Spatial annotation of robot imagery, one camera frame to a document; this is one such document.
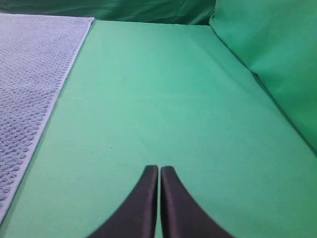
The blue waffle-weave towel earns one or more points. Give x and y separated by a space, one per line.
37 52

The green backdrop cloth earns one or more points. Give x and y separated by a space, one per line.
275 39

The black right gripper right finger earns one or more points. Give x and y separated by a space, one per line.
180 214

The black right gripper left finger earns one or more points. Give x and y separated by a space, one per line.
136 217

